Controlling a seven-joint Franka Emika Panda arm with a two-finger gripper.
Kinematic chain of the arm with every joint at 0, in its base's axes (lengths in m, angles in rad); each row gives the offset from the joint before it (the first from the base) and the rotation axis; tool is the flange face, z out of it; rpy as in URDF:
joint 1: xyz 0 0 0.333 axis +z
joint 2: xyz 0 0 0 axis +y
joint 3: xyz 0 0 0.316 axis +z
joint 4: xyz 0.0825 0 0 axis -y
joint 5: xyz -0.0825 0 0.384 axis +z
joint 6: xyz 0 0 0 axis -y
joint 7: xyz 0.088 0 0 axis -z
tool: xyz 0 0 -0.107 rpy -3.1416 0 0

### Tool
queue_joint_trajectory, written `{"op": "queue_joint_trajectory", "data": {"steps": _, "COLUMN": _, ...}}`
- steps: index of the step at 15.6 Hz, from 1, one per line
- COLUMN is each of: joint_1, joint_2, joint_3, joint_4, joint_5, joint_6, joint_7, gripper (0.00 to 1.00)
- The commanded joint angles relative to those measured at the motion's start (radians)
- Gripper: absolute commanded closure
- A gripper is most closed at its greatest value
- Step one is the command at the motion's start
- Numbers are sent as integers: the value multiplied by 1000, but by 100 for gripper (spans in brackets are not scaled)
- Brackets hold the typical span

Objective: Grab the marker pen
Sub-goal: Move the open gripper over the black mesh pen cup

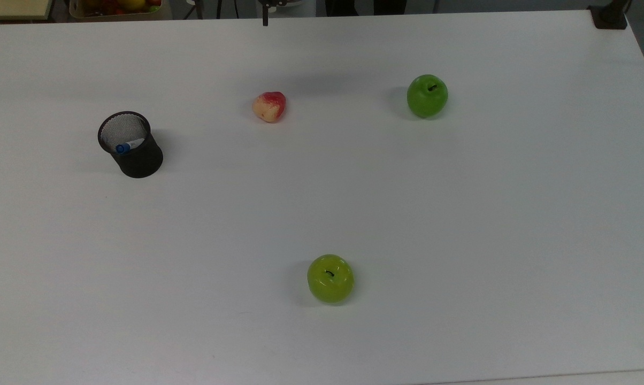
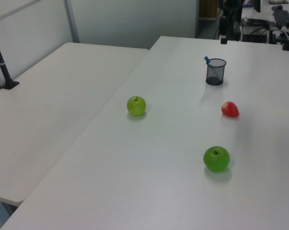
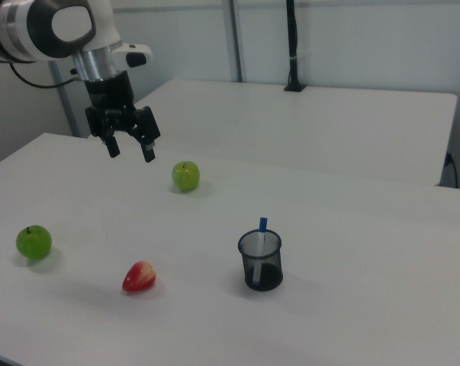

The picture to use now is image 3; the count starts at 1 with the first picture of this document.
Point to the dark green apple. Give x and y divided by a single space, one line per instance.
34 242

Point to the grey partition post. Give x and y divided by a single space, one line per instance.
235 38

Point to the black mesh pen cup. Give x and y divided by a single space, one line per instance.
263 272

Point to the white side table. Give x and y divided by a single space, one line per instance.
309 126

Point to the white marker pen blue cap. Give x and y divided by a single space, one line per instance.
261 244

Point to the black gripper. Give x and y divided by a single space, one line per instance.
109 95

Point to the red yellow peach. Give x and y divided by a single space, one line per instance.
138 277

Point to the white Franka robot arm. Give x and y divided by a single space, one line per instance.
20 26

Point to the black pole with base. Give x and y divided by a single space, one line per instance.
293 45

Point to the yellow-green apple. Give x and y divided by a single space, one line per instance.
185 176

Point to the wall power socket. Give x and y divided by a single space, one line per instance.
449 158

